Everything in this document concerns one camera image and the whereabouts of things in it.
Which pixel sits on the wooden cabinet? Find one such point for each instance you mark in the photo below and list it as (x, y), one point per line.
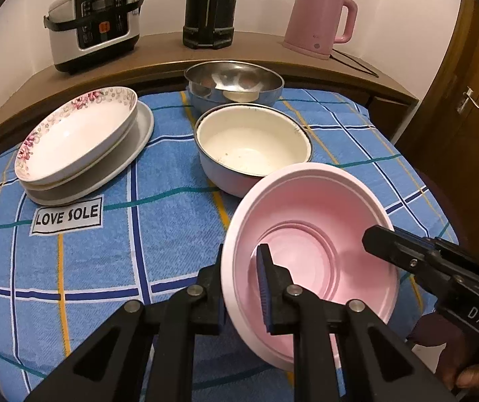
(159, 58)

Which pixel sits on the red flower white plate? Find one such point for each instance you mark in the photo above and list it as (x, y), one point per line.
(109, 157)

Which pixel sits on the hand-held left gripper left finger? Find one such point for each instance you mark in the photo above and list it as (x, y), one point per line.
(206, 301)

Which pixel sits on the pink floral rim plate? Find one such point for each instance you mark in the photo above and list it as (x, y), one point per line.
(76, 138)

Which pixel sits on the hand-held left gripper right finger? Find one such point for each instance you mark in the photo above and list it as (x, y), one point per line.
(264, 297)

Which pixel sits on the black thermos flask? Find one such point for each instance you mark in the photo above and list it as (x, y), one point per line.
(210, 0)

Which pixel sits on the silver black rice cooker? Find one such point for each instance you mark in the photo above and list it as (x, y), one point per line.
(67, 46)

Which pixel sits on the wooden door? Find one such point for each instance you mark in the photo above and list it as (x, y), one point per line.
(465, 155)

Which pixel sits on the plain grey plate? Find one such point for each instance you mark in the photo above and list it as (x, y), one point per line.
(145, 130)

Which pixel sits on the pink plastic bowl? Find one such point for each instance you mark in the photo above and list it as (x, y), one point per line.
(306, 217)

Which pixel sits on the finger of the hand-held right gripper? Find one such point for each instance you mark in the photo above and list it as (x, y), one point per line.
(394, 249)

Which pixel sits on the stainless steel bowl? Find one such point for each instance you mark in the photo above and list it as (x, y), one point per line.
(206, 79)

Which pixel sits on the person's right hand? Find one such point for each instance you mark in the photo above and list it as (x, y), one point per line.
(478, 374)

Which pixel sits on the pink electric kettle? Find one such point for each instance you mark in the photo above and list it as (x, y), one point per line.
(310, 21)

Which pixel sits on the white enamel bowl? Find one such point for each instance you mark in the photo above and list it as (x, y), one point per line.
(247, 146)

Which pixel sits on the blue plaid tablecloth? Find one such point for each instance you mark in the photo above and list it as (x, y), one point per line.
(97, 268)

